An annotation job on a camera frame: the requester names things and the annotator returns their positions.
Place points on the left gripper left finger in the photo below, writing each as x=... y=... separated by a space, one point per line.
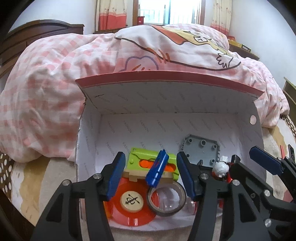
x=60 y=219

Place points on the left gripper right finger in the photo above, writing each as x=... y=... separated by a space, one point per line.
x=240 y=218

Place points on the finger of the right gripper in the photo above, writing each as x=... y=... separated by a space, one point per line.
x=283 y=167
x=255 y=184

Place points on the white black robot figure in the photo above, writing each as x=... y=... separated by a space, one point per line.
x=221 y=169

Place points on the black tape roll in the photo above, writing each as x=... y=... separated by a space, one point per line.
x=153 y=197

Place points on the grey building plate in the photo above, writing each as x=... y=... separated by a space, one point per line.
x=202 y=149

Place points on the red plastic cone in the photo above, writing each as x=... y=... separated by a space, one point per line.
x=116 y=213

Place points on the blue toy part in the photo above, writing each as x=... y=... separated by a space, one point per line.
x=155 y=173

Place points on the round wooden chess piece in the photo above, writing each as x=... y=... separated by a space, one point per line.
x=131 y=201

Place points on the green orange utility knife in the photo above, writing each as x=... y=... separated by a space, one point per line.
x=142 y=159

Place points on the wooden block piece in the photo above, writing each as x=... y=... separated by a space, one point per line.
x=134 y=175

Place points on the clear plastic bottle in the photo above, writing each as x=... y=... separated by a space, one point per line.
x=190 y=204

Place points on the black remote control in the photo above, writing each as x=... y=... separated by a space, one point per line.
x=291 y=152

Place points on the beige fleece blanket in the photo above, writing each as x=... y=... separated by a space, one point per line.
x=33 y=184

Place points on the red cardboard box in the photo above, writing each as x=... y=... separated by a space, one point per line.
x=156 y=110

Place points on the wooden shelf unit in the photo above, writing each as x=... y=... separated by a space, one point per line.
x=289 y=91

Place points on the wooden side table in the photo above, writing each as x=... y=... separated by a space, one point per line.
x=242 y=52

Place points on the yellow box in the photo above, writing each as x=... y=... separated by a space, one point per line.
x=232 y=41

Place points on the pink checkered duvet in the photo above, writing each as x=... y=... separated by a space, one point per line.
x=41 y=104

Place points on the right window curtain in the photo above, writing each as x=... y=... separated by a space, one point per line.
x=221 y=16

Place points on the window curtain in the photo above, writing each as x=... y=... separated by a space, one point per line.
x=110 y=14
x=221 y=16

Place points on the dark wooden headboard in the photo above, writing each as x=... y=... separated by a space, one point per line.
x=19 y=38

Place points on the left window curtain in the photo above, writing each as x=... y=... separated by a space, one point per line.
x=110 y=14

